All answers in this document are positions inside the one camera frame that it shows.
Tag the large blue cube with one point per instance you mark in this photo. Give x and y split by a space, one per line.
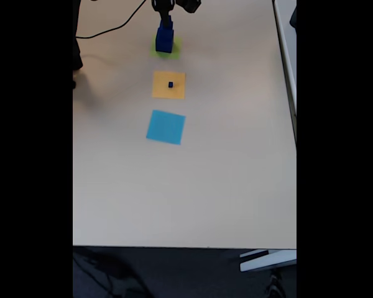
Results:
164 45

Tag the white side table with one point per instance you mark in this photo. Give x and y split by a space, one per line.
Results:
286 46

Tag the small blue cube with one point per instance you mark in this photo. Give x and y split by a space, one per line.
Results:
166 33

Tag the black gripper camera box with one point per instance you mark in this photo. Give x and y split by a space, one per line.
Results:
190 5

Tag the orange paper square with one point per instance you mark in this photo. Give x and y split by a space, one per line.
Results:
161 91

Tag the dark blue object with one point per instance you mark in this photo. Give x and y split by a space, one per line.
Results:
294 18

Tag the green paper square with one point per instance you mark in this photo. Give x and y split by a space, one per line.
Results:
175 54

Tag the tiny blue cube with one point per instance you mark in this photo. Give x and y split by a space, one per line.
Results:
172 22

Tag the light blue paper square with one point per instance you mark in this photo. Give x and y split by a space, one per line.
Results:
165 127

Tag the white table leg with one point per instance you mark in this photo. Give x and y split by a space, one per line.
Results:
267 262

